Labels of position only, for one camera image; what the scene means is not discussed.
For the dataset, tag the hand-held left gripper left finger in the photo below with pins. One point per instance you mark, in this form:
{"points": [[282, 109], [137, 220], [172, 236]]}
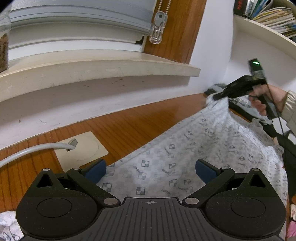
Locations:
{"points": [[97, 170]]}

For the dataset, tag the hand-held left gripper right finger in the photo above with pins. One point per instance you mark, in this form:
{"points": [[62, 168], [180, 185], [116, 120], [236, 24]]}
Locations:
{"points": [[204, 171]]}

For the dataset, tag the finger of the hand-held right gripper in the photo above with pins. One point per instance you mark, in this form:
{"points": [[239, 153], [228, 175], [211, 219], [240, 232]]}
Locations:
{"points": [[222, 92], [223, 97]]}

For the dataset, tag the white patterned shirt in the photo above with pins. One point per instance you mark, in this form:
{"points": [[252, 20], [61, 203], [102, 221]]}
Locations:
{"points": [[196, 143]]}

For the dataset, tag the person's right forearm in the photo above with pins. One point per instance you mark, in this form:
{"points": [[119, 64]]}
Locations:
{"points": [[290, 109]]}

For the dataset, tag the person's right hand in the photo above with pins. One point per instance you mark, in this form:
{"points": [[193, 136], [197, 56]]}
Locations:
{"points": [[275, 95]]}

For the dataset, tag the grey printed t-shirt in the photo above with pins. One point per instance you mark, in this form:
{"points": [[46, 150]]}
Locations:
{"points": [[255, 111]]}

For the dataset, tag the row of books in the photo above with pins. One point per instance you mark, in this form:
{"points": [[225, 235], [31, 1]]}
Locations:
{"points": [[270, 14]]}

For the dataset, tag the cream window sill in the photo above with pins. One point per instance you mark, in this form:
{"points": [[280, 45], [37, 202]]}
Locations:
{"points": [[92, 67]]}

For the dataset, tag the pink bedding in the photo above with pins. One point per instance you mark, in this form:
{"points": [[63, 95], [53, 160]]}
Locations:
{"points": [[291, 227]]}

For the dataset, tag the white window blinds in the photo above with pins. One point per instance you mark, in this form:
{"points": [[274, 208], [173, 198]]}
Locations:
{"points": [[81, 23]]}

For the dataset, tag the glass jar orange label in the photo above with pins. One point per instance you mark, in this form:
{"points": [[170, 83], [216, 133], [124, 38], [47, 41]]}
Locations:
{"points": [[3, 46]]}

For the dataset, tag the cream wall shelf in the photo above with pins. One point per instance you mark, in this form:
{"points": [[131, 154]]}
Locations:
{"points": [[261, 34]]}

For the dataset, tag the wooden window frame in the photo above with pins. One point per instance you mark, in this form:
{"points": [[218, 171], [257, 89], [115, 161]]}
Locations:
{"points": [[178, 30]]}

